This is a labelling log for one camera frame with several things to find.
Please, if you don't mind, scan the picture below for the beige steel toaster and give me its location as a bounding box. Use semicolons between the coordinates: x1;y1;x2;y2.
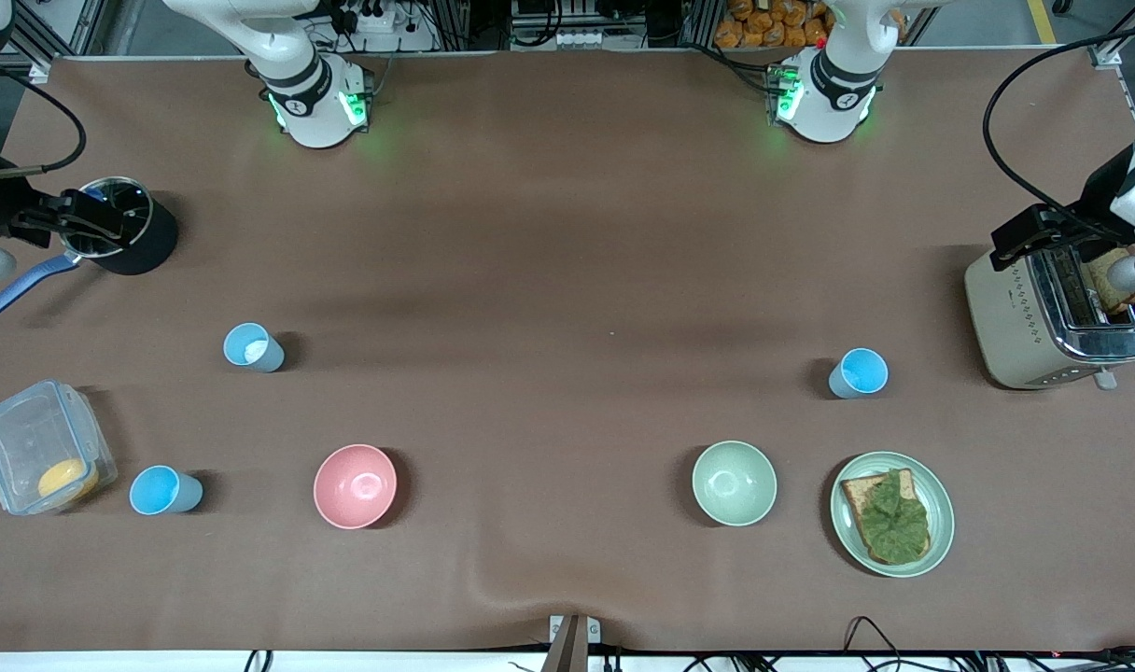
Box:
964;245;1135;391

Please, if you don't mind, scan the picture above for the pale green plate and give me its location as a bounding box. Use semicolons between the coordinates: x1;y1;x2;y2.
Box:
830;452;956;579

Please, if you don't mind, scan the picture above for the orange round food piece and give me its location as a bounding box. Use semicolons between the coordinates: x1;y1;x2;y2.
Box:
37;457;100;500

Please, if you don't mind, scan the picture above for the toast slice in toaster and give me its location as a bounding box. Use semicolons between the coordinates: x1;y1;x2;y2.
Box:
1086;247;1135;315

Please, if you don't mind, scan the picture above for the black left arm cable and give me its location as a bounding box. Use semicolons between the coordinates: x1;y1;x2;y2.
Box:
983;23;1135;234

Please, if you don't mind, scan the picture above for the pale green bowl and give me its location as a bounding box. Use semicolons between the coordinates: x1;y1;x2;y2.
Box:
692;441;778;527

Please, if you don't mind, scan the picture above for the clear plastic food container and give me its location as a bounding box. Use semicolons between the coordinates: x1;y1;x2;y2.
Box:
0;379;119;516

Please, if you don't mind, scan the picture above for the black saucepan with blue handle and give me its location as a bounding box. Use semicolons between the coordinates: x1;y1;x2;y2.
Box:
0;175;179;321

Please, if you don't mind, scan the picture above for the brown table cover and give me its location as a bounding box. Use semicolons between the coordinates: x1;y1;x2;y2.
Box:
0;47;1135;654

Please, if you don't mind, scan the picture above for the pink bowl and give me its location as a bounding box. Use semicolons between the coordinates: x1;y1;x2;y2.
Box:
313;443;399;530

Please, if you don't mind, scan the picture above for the light blue plastic cup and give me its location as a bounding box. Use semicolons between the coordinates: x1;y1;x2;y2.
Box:
829;348;890;399
129;465;204;516
223;323;286;373

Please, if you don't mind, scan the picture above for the black looped floor cable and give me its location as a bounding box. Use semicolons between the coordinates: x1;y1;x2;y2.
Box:
843;616;904;672

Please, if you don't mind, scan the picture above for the brown bread slice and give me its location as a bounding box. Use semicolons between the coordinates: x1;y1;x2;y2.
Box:
840;469;932;566

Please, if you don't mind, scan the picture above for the metal table clamp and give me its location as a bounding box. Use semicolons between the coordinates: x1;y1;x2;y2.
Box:
541;614;601;672

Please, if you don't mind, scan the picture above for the green lettuce leaf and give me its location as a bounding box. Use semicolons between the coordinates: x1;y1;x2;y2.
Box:
855;469;931;564

